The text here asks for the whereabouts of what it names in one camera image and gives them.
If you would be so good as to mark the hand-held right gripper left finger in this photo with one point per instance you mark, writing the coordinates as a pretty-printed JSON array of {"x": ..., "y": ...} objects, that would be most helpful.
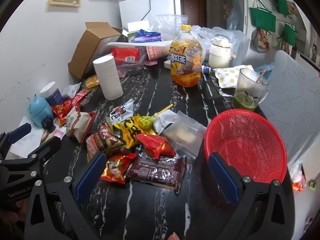
[{"x": 91, "y": 177}]

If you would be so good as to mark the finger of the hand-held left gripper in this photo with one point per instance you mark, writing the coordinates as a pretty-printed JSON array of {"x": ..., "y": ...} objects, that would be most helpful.
[
  {"x": 47, "y": 146},
  {"x": 21, "y": 131}
]

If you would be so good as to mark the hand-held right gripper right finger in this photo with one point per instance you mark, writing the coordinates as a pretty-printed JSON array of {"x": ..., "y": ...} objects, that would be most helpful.
[{"x": 222, "y": 180}]

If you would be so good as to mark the beige bread packet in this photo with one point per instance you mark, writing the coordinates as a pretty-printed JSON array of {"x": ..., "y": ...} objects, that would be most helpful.
[{"x": 80, "y": 125}]

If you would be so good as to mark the brown red snack packet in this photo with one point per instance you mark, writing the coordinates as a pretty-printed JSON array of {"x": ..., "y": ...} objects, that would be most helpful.
[{"x": 102, "y": 137}]

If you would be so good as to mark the red plastic basket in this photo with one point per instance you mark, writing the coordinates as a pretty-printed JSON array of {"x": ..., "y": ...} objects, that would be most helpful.
[{"x": 250, "y": 142}]

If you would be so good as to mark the yellow black snack packet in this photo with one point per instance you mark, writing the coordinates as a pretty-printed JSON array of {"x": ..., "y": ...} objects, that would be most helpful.
[{"x": 130, "y": 132}]

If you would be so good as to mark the clear plastic snack bag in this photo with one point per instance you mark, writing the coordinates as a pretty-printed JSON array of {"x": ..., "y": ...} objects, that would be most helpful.
[{"x": 182, "y": 132}]

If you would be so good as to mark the red orange snack packet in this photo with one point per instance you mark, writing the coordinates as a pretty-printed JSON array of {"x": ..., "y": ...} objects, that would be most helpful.
[{"x": 155, "y": 145}]

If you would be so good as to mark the white peanut packet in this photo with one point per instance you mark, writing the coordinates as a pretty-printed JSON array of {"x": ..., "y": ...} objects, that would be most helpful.
[{"x": 122, "y": 112}]

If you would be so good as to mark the silver foil packet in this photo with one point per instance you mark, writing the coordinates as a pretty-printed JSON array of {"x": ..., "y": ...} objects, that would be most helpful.
[{"x": 165, "y": 121}]

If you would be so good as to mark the person's left hand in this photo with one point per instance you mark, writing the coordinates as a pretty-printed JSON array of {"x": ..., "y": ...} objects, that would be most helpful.
[{"x": 16, "y": 210}]

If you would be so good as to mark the person's right hand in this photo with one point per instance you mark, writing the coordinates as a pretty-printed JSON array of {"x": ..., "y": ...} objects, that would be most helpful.
[{"x": 173, "y": 236}]

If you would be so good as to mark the white paper sheets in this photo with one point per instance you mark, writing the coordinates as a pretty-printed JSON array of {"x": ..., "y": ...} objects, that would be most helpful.
[{"x": 25, "y": 142}]

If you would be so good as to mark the red gold cartoon snack packet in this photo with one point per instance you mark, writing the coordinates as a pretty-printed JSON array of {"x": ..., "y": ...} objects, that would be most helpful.
[{"x": 116, "y": 168}]

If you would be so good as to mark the blue robot figurine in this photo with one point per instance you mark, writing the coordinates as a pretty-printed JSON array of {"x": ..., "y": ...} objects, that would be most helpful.
[{"x": 37, "y": 110}]

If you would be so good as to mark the orange red chips packet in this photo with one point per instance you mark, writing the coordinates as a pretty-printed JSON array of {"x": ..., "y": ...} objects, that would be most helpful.
[{"x": 61, "y": 113}]

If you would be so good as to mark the dark blue jar white lid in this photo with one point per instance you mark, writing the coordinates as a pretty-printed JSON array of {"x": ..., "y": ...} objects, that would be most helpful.
[{"x": 53, "y": 95}]

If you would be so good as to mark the white crumpled packet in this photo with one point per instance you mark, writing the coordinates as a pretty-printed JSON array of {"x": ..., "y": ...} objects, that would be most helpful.
[{"x": 71, "y": 90}]

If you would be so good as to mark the dark brown chocolate packet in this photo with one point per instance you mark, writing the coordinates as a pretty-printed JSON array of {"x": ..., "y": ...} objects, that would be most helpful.
[{"x": 155, "y": 170}]

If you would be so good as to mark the orange white floor bag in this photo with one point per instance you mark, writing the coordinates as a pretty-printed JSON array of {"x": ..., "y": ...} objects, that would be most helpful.
[{"x": 297, "y": 177}]

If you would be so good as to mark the green yellow lollipop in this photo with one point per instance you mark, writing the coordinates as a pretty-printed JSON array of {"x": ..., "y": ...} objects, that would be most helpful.
[{"x": 146, "y": 122}]

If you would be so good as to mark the small yellow packet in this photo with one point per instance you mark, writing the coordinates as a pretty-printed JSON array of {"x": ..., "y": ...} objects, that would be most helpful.
[{"x": 91, "y": 81}]

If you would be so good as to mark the white toilet paper roll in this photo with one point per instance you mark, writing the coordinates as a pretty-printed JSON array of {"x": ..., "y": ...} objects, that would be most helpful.
[{"x": 107, "y": 77}]

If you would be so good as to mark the glass mug with green drink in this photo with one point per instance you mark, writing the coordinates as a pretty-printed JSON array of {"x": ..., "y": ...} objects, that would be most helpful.
[{"x": 246, "y": 90}]

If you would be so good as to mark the yellow smiley paper bag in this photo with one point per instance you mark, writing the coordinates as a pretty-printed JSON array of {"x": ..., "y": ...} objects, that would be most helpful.
[{"x": 230, "y": 76}]

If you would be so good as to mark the chair with grey leaf cover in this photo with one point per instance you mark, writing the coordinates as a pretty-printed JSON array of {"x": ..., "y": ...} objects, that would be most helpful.
[{"x": 292, "y": 100}]

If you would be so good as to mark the small blue white bottle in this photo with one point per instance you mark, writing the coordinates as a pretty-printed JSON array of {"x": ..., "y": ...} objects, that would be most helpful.
[{"x": 206, "y": 70}]

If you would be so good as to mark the open cardboard box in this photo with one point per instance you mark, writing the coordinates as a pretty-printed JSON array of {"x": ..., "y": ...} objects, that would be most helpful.
[{"x": 92, "y": 40}]

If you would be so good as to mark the clear plastic container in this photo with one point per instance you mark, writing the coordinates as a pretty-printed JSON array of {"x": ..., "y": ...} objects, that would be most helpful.
[{"x": 132, "y": 66}]

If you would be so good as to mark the blue plastic bag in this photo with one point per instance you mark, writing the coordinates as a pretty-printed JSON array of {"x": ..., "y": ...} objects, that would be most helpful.
[{"x": 265, "y": 70}]

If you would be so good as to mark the red packet with white label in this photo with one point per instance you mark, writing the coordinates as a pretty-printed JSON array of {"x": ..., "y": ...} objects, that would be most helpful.
[{"x": 123, "y": 55}]

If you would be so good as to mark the iced tea bottle yellow cap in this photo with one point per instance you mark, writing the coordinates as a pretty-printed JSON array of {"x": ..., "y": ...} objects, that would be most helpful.
[{"x": 185, "y": 62}]

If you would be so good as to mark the white glass jar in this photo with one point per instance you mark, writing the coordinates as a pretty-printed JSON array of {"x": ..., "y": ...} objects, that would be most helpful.
[{"x": 220, "y": 55}]

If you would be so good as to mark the white flat tray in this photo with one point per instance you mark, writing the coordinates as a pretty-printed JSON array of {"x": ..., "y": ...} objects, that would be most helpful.
[{"x": 125, "y": 45}]

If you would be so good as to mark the white power adapter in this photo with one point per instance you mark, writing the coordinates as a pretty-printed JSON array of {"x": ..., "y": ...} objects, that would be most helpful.
[{"x": 168, "y": 64}]

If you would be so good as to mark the clear plastic bag pile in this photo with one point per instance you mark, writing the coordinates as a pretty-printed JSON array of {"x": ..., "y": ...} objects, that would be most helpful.
[{"x": 237, "y": 42}]

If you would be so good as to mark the pink instant noodle cup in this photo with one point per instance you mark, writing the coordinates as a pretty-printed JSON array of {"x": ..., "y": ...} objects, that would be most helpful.
[{"x": 158, "y": 52}]

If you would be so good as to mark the white green carton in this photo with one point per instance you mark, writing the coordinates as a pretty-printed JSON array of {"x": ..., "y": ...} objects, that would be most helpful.
[{"x": 131, "y": 30}]

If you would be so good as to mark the cartoon printed tote bag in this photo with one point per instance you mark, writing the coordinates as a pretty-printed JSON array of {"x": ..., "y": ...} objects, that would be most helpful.
[{"x": 260, "y": 41}]

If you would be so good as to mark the blue snack packet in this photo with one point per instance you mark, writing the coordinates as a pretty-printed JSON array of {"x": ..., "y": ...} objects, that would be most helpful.
[{"x": 147, "y": 36}]

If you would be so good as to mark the green tote bag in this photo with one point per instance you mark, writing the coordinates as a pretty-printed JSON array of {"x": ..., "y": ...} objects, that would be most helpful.
[
  {"x": 290, "y": 33},
  {"x": 262, "y": 17},
  {"x": 280, "y": 1}
]

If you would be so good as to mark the clear zip bag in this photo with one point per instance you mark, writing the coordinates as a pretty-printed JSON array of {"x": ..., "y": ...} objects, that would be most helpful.
[{"x": 172, "y": 25}]

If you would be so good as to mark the hanging clear plastic bag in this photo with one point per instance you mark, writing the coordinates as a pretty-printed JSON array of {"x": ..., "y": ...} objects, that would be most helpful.
[{"x": 235, "y": 12}]

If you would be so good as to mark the brown door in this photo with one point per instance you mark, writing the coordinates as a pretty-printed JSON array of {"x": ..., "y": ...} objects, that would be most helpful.
[{"x": 192, "y": 10}]

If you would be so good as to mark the white fridge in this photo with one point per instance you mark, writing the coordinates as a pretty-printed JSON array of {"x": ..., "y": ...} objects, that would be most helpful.
[{"x": 162, "y": 5}]

